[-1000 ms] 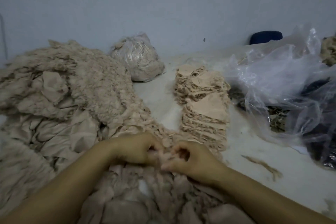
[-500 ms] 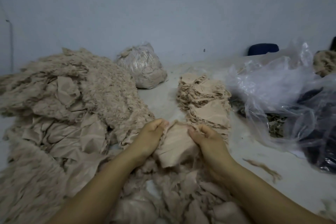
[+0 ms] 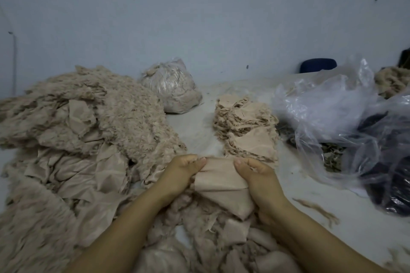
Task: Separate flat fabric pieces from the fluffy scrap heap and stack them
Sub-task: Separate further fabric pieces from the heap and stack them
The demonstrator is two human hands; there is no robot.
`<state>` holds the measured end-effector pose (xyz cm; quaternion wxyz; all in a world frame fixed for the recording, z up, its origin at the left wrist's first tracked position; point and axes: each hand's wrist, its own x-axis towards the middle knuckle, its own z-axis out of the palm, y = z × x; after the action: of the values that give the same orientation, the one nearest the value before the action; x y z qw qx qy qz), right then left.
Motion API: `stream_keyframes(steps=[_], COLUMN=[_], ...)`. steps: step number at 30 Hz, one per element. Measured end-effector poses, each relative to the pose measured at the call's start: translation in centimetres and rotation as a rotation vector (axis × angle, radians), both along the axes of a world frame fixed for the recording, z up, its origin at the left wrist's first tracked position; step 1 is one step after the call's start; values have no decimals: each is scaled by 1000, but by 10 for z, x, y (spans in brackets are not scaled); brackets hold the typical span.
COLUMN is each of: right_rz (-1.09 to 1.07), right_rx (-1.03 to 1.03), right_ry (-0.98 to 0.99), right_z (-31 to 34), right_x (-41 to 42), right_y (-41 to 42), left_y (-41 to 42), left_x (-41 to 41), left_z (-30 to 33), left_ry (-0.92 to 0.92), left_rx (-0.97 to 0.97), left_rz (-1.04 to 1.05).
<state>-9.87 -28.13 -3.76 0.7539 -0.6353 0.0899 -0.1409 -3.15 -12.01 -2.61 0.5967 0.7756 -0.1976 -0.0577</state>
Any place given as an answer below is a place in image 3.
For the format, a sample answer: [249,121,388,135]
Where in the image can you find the person's left hand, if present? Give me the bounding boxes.
[152,154,209,209]

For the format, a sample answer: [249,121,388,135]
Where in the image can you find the person's right hand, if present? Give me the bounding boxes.
[233,156,292,222]

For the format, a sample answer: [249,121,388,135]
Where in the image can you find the stack of sorted beige pieces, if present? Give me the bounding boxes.
[213,95,256,139]

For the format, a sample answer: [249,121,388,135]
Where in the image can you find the beige scrap strips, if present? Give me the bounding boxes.
[131,196,302,273]

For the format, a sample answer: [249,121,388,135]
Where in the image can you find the large pile beige fabric scraps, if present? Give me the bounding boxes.
[0,65,188,273]

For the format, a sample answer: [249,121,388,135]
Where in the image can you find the person's right forearm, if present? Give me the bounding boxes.
[272,200,392,273]

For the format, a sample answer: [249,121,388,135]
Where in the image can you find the person's left forearm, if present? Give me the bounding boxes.
[64,193,177,273]

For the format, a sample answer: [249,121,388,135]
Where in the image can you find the beige fur pile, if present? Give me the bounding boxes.
[375,66,410,99]

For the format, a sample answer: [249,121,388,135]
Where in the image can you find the clear bag of beige scraps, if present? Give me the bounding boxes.
[140,58,204,115]

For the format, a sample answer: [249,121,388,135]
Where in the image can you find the large clear plastic bag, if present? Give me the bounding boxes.
[272,58,410,216]

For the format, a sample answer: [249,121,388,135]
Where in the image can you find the blue chair back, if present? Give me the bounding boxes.
[299,58,338,74]

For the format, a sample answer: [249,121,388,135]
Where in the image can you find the black handbag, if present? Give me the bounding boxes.
[398,47,410,70]

